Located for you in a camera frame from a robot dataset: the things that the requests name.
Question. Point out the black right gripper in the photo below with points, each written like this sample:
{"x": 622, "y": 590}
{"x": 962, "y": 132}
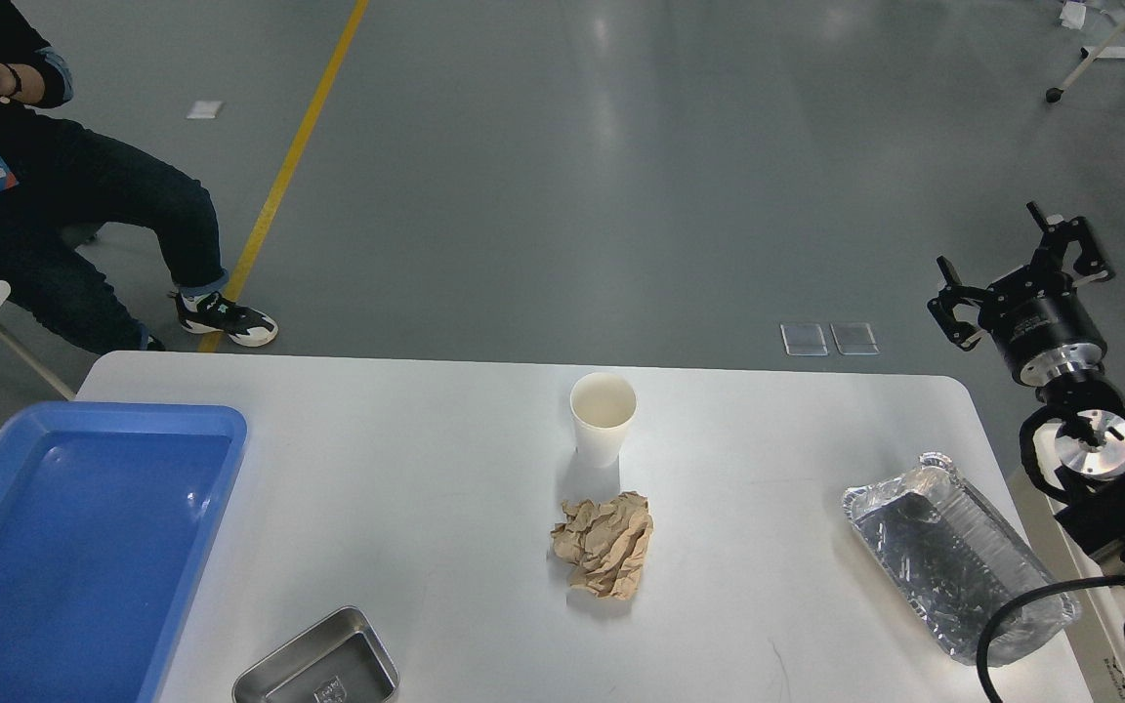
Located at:
{"x": 1034, "y": 313}

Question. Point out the stainless steel rectangular tray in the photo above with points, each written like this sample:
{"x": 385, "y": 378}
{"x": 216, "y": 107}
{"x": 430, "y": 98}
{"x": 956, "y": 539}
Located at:
{"x": 339, "y": 659}

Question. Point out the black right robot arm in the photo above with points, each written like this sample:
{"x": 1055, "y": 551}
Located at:
{"x": 1073, "y": 447}

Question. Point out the clear floor plate right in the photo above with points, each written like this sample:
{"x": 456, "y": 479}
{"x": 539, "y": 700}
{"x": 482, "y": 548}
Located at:
{"x": 854, "y": 339}

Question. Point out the clear floor plate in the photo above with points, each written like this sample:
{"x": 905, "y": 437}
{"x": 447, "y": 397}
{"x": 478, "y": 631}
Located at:
{"x": 804, "y": 339}
{"x": 854, "y": 339}

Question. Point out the clear floor plate left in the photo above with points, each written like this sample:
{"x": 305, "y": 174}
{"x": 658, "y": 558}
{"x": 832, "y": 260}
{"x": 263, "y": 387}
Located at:
{"x": 804, "y": 339}

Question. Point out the aluminium foil tray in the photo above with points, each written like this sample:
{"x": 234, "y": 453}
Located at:
{"x": 952, "y": 556}

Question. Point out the white paper cup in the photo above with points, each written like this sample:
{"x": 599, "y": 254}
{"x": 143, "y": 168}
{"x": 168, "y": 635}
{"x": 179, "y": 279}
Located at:
{"x": 602, "y": 406}

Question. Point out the crumpled brown paper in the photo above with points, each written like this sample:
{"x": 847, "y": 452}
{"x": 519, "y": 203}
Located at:
{"x": 606, "y": 543}

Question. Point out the blue plastic tray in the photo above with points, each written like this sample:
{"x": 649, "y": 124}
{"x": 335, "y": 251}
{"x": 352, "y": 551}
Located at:
{"x": 107, "y": 514}

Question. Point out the seated person dark clothes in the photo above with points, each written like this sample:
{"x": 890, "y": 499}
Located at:
{"x": 56, "y": 173}

